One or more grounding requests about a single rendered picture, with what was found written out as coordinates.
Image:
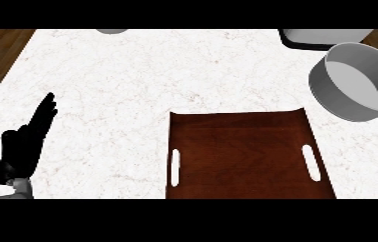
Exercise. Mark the small grey round object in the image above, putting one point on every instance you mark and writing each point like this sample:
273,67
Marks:
111,31

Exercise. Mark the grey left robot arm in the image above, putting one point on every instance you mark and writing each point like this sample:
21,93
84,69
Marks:
19,189

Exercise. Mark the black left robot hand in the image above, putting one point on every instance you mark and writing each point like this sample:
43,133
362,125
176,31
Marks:
30,136

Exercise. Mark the grey metal pot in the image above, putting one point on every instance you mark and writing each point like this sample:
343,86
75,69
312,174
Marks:
344,86

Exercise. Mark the pale appliance with black base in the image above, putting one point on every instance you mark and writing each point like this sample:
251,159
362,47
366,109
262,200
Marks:
322,37

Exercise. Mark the brown wooden tray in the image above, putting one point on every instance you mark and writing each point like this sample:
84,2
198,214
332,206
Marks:
244,152

